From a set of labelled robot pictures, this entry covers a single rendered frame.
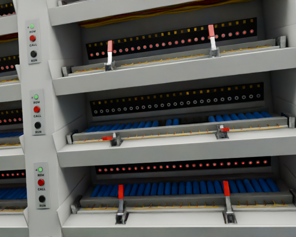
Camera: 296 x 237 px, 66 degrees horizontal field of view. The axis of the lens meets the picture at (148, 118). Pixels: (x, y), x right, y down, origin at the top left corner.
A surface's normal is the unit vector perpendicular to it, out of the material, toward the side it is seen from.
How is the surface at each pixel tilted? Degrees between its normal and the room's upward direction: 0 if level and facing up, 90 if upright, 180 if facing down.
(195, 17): 90
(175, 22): 90
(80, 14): 108
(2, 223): 18
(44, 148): 90
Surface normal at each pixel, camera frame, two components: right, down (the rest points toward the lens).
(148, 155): -0.14, 0.28
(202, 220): -0.13, -0.96
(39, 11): -0.18, -0.04
